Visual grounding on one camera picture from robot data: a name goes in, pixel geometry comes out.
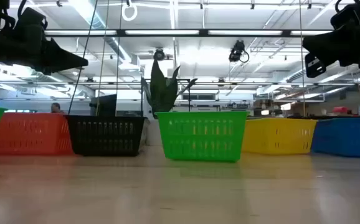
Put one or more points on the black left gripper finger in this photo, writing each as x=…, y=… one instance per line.
x=64, y=62

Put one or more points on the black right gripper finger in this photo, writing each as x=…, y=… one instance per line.
x=314, y=66
x=326, y=45

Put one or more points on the blue plastic basket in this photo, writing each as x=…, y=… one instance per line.
x=348, y=137

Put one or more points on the yellow plastic basket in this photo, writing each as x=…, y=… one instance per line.
x=276, y=137

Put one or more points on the orange plastic basket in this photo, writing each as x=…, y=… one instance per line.
x=27, y=133

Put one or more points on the black plastic basket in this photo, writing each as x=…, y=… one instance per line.
x=105, y=137

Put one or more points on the red object on shelf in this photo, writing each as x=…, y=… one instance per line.
x=340, y=109

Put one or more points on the thin vertical pole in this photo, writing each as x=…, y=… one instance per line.
x=302, y=62

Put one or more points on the black slanted pole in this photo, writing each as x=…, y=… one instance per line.
x=84, y=53

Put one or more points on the person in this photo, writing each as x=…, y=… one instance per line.
x=55, y=108

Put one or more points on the dark background table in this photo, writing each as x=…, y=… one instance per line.
x=310, y=117

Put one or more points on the black monitor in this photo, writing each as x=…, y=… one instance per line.
x=105, y=105

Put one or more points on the green snake plant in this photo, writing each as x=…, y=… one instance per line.
x=161, y=90

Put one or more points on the overhead light bar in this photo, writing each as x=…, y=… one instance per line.
x=161, y=32

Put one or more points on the white plant pot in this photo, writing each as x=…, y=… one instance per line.
x=153, y=133

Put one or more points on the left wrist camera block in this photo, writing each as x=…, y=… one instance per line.
x=32, y=20

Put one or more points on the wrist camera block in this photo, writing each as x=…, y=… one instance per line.
x=345, y=17
x=32, y=20

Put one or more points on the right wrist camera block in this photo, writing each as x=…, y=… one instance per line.
x=345, y=17

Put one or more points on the black overhead rig camera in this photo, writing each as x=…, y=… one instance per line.
x=236, y=51

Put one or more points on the round black ceiling camera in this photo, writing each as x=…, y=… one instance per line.
x=159, y=55

